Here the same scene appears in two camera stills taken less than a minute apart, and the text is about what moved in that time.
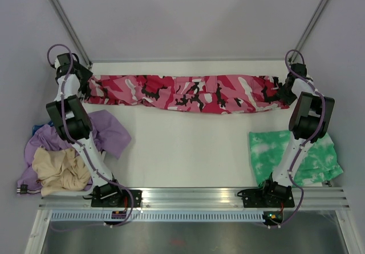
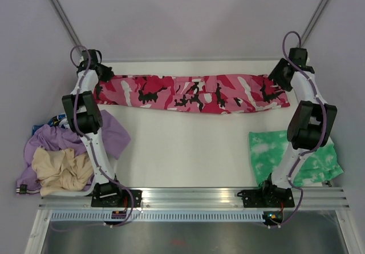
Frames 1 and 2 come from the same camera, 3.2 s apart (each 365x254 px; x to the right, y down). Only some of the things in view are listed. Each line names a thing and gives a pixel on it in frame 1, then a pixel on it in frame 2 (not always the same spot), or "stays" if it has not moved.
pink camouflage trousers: [183, 94] stays
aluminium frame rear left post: [64, 20] stays
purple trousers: [108, 134] stays
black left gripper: [86, 75] to [109, 74]
